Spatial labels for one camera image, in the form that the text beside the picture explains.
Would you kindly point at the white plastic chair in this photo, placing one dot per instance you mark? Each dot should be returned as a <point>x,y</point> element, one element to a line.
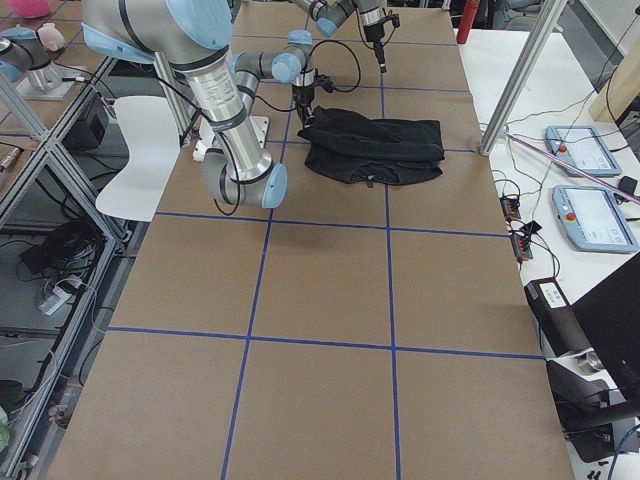
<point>152,139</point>

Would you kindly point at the far blue teach pendant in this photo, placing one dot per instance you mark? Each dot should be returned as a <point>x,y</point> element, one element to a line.
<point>582,148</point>

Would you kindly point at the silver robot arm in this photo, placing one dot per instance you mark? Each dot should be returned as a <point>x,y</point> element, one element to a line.
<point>330,16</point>
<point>195,37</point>

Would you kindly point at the black label printer box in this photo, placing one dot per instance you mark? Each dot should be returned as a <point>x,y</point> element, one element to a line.
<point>559,332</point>

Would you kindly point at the black monitor on desk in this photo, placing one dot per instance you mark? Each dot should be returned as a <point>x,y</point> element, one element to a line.
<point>609,317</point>

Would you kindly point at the near blue teach pendant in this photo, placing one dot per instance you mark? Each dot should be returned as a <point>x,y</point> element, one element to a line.
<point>592,220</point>

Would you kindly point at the blue teach pendant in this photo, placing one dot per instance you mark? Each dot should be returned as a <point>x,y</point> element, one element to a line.
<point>582,148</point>
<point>592,220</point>

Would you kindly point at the aluminium frame post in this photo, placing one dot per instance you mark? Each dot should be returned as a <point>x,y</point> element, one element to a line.
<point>536,40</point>

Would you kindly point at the black printed t-shirt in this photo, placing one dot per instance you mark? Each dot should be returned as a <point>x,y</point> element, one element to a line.
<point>350,148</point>

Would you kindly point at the red cylinder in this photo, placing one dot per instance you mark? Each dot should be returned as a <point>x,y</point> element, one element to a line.
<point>467,20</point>

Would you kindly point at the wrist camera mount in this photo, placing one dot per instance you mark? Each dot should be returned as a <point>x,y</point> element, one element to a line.
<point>324,82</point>
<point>393,18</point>

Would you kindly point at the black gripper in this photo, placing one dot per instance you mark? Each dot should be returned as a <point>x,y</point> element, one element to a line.
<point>301,94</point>
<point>372,33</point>

